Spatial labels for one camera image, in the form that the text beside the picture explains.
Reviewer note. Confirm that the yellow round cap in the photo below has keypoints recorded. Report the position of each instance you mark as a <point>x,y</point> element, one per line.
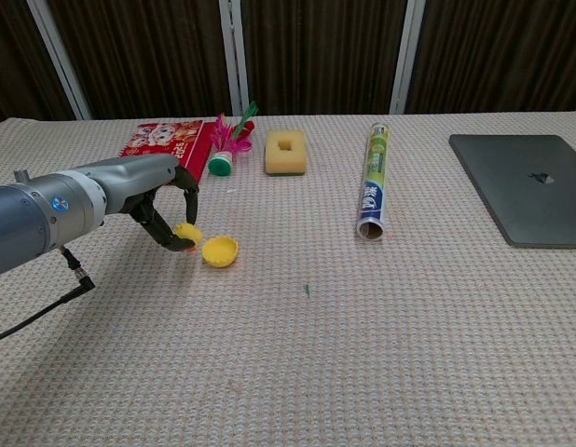
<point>220,251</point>

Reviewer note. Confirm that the pink green feather shuttlecock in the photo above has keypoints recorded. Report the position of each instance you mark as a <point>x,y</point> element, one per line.
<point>220,165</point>

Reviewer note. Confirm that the red spiral desk calendar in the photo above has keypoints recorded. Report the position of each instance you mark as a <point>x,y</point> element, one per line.
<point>195,144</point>

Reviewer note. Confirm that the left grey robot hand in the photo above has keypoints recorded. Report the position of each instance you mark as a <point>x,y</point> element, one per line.
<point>134,179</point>

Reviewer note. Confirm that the white metal frame post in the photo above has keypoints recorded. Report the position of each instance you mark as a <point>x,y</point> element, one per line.
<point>407,60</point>
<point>234,60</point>
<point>60,60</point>

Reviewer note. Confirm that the black pleated curtain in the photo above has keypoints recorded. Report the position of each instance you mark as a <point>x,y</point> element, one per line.
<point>316,51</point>

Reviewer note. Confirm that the cling film roll box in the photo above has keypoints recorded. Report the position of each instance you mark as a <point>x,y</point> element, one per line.
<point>375,181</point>

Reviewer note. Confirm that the grey closed laptop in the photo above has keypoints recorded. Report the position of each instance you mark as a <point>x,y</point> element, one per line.
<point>525,205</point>

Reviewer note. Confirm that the beige woven tablecloth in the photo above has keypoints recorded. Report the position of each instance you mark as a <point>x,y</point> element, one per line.
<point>316,363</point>

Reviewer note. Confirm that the small yellow duck toy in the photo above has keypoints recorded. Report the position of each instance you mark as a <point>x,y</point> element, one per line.
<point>187,231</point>

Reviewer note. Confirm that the yellow sponge with square hole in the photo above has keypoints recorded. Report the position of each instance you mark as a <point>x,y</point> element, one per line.
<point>285,163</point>

